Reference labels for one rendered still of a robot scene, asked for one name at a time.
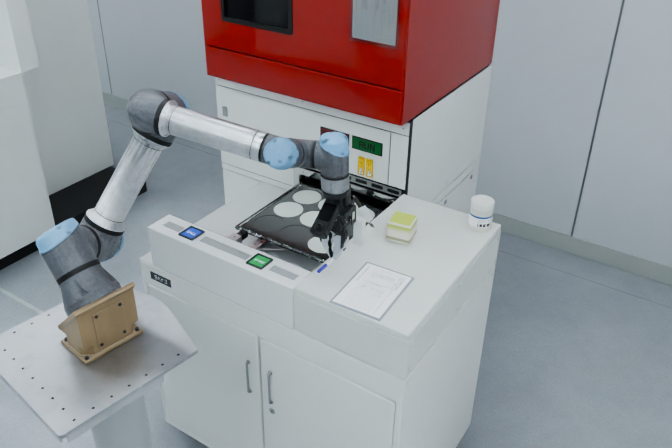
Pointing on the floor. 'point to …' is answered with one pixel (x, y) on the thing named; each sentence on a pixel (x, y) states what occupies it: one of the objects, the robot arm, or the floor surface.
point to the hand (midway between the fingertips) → (332, 256)
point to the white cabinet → (311, 379)
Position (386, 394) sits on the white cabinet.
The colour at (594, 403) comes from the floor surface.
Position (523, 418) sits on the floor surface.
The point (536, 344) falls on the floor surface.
